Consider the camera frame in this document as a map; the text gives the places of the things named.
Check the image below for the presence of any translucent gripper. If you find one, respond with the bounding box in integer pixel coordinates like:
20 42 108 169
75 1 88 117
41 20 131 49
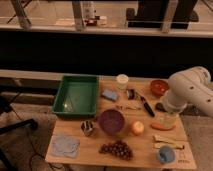
157 113 178 128

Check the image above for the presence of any black handled brush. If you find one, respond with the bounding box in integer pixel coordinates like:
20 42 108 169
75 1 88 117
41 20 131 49
126 89 155 117

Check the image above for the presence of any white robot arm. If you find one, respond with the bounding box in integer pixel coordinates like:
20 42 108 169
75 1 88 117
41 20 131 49
159 66 213 129

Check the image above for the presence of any white cup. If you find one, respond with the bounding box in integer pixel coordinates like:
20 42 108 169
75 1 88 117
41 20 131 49
116 74 129 90

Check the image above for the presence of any metal cup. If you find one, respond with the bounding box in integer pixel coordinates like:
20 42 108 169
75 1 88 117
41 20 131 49
81 120 94 136

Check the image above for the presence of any orange carrot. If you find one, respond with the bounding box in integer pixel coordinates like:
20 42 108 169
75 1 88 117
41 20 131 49
150 123 175 131

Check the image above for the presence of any black rectangular block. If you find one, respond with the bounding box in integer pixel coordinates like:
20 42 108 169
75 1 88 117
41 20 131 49
155 103 166 112

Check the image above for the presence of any apple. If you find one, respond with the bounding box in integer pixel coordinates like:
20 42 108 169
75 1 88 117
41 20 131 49
131 121 145 136

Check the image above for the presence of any red bowl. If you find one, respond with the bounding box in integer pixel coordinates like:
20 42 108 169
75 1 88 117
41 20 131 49
150 80 169 97

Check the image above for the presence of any blue round object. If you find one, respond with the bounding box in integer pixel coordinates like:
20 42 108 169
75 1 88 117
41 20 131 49
157 146 175 164

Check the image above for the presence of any small metal utensil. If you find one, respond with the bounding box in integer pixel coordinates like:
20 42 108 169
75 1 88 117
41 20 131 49
115 105 141 110

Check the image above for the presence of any bunch of dark grapes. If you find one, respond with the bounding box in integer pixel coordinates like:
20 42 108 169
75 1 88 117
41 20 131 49
99 140 133 160

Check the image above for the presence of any purple bowl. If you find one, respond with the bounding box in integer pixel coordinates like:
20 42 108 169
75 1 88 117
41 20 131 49
98 109 125 135

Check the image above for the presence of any blue sponge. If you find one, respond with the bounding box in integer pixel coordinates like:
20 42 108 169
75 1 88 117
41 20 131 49
102 90 118 101

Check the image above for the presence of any green plastic tray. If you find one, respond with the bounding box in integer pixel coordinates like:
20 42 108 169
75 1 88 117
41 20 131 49
52 76 99 118

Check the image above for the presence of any light blue cloth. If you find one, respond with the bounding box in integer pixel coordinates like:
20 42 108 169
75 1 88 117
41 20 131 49
51 135 80 158

